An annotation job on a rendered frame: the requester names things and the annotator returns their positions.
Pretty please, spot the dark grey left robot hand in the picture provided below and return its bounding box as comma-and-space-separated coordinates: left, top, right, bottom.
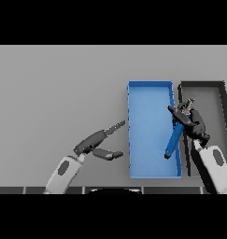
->
72, 119, 126, 162

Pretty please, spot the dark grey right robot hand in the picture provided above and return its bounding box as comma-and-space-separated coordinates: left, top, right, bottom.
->
167, 105, 211, 148

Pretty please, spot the blue pipe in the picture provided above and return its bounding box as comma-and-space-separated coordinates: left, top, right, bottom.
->
163, 98, 196, 160

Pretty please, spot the dark grey bin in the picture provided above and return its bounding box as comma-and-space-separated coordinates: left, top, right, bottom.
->
177, 80, 227, 177

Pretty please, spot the blue bin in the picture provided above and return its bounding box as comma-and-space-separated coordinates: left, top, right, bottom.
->
127, 80, 183, 179

